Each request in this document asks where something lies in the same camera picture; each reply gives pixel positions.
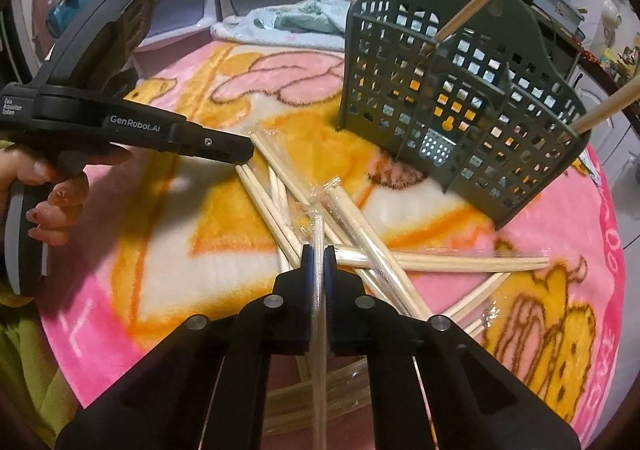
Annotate white kitchen cabinets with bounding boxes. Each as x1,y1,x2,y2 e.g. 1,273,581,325
567,55,640,171

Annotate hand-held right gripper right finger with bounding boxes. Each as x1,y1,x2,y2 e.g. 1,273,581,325
324,245,576,450

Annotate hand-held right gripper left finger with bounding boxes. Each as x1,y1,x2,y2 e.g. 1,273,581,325
55,244,318,450

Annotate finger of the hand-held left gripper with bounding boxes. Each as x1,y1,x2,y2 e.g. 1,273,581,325
167,122,254,164

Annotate person's left hand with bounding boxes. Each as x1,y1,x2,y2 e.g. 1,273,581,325
0,145,91,247

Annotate blue dish drainer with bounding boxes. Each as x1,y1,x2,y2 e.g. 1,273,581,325
532,0,586,33

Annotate green yellow garment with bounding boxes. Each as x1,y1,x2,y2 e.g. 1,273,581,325
0,280,68,436

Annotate light blue towel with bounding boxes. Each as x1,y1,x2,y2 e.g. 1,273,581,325
210,0,361,51

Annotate pink printed blanket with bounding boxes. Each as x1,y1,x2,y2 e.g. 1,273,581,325
37,37,628,450

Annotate group of chopsticks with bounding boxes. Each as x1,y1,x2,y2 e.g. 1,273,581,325
235,130,551,433

